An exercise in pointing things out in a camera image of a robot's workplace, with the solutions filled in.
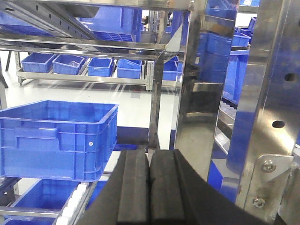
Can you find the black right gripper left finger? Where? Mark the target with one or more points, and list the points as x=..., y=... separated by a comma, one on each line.
x=124, y=200

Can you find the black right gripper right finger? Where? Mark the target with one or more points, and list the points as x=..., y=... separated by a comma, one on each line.
x=179, y=196

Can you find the stainless steel shelf rack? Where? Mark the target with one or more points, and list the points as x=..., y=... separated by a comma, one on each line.
x=266, y=179

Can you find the blue bin on upper shelf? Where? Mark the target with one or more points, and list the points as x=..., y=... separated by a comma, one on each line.
x=115, y=23

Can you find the blue crate lower level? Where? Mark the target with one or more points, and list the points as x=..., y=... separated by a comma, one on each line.
x=44, y=194

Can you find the large blue plastic crate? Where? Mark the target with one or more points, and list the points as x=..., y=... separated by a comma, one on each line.
x=57, y=140

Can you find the small blue bin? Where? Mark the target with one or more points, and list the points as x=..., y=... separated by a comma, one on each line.
x=100, y=67
x=68, y=64
x=129, y=68
x=38, y=62

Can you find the small blue bin far left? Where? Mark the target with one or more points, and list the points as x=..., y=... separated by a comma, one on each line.
x=38, y=62

